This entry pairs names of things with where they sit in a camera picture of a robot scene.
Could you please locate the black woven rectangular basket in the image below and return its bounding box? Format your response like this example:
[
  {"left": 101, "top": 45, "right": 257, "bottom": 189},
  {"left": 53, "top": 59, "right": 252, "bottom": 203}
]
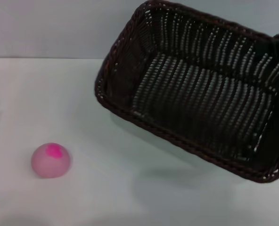
[{"left": 94, "top": 0, "right": 279, "bottom": 184}]

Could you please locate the pink ball with magenta spot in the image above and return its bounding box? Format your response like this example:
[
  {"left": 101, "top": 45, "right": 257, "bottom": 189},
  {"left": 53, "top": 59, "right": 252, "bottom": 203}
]
[{"left": 31, "top": 142, "right": 72, "bottom": 179}]

